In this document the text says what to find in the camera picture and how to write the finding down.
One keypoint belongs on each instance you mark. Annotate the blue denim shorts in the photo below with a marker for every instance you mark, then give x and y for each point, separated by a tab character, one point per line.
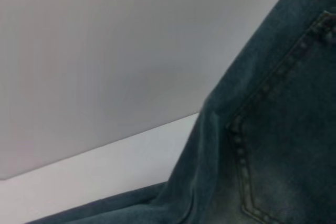
262	129

